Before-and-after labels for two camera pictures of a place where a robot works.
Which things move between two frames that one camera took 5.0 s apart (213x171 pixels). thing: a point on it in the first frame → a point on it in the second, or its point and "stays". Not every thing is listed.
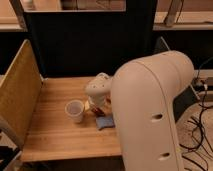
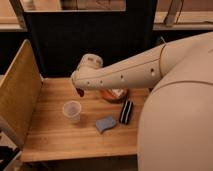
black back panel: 83,43 stays
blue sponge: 104,122 stays
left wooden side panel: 20,91 stays
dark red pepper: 98,111 → 80,92
